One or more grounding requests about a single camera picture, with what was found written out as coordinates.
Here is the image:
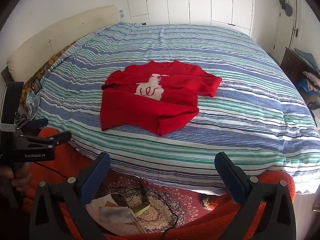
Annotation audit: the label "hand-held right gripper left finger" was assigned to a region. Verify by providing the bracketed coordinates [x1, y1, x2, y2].
[29, 152, 111, 240]

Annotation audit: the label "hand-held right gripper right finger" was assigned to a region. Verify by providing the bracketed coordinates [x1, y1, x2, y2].
[214, 152, 297, 240]

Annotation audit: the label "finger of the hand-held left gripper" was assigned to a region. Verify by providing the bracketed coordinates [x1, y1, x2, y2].
[15, 118, 49, 132]
[19, 131, 72, 153]

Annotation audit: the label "red sweater with white animal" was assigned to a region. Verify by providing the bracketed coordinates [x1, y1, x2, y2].
[100, 60, 223, 137]

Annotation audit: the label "pile of clothes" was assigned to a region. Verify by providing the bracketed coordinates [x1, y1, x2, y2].
[294, 47, 320, 110]

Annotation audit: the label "person's left hand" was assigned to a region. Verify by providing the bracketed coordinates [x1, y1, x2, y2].
[0, 165, 29, 200]

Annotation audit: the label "orange fleece cloth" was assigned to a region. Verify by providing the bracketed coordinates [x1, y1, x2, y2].
[22, 127, 297, 240]

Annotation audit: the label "orange floral patterned pillow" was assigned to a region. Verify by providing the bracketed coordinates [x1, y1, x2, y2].
[20, 41, 77, 105]

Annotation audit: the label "loose papers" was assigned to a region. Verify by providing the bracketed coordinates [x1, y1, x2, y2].
[85, 192, 146, 237]

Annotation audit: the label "yellow sticky note pad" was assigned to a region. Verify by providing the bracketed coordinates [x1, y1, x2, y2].
[131, 201, 151, 216]

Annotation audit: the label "red patterned rug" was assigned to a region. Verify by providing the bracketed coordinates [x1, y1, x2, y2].
[94, 172, 240, 230]

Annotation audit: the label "blue green striped blanket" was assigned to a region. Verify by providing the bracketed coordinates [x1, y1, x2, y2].
[26, 22, 320, 197]

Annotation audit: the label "cream padded headboard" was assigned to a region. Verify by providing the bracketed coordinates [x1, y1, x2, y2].
[6, 5, 119, 82]

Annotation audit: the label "dark wooden nightstand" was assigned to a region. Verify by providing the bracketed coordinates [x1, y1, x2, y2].
[280, 47, 304, 85]

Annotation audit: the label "white door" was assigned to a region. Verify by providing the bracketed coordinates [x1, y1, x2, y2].
[272, 0, 299, 53]

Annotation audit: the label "black hanging hat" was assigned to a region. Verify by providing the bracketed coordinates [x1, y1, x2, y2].
[279, 0, 293, 17]

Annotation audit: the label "white wardrobe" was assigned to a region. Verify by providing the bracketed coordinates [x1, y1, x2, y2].
[124, 0, 254, 35]

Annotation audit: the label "dark wooden bed frame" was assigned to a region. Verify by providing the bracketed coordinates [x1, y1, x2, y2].
[0, 66, 11, 83]

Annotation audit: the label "black cable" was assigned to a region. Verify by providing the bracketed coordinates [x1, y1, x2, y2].
[34, 161, 178, 240]

